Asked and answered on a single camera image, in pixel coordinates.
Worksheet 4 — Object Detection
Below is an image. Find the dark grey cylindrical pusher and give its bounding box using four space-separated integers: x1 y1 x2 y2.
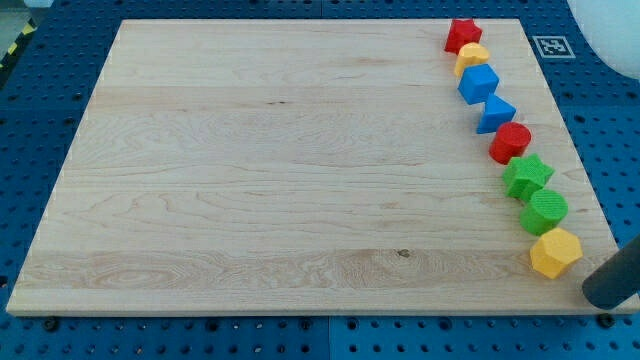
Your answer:
582 236 639 310

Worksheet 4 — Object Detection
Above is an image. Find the yellow hexagon block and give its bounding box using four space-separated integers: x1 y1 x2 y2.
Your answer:
529 227 583 279

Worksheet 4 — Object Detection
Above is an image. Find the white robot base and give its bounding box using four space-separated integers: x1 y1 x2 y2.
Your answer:
567 0 639 80

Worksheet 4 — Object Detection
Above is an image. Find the green cylinder block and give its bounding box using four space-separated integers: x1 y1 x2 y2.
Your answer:
519 189 569 235

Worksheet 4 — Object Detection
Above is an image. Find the green star block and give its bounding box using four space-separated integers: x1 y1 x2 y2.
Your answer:
502 154 555 202

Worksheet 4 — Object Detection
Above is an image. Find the red cylinder block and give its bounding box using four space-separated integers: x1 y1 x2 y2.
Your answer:
489 122 532 165

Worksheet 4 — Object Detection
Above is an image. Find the blue triangle block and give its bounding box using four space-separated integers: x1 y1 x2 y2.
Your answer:
476 94 516 134

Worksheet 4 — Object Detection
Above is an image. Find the blue cube block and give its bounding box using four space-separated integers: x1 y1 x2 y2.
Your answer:
458 64 499 105

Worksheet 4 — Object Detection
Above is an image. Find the white fiducial marker tag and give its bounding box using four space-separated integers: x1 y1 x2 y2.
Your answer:
532 35 575 59

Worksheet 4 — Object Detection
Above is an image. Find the yellow heart block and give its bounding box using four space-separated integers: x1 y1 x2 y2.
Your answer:
454 42 491 77

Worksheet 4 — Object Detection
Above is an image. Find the red star block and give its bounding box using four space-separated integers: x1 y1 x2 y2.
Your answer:
444 19 483 54

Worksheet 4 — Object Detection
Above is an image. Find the light wooden board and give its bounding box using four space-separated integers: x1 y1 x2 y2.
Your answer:
7 19 617 317

